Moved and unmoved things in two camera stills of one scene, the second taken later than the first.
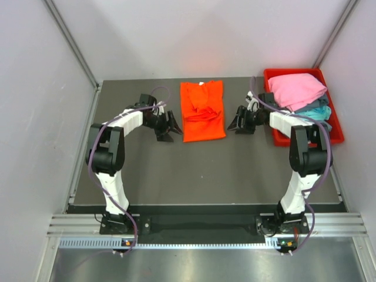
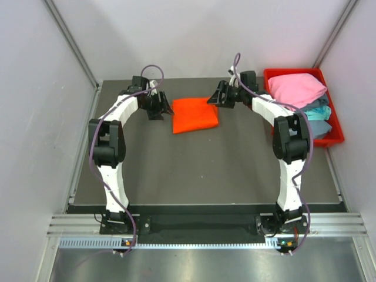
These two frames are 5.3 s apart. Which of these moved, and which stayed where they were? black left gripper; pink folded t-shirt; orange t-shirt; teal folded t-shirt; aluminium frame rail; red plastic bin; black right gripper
Moved: black right gripper; orange t-shirt; black left gripper
Stayed: pink folded t-shirt; teal folded t-shirt; red plastic bin; aluminium frame rail
